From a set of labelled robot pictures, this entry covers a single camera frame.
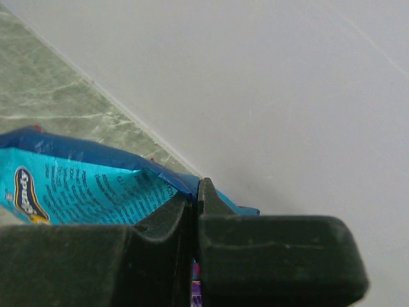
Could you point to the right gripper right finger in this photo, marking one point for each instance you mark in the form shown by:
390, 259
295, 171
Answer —
275, 260

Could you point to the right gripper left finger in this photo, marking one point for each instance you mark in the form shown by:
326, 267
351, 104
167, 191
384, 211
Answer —
148, 264

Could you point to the blue snack packet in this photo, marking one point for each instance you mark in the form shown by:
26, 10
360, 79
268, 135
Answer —
52, 179

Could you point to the purple snack pack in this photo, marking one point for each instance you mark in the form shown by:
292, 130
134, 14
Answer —
196, 297

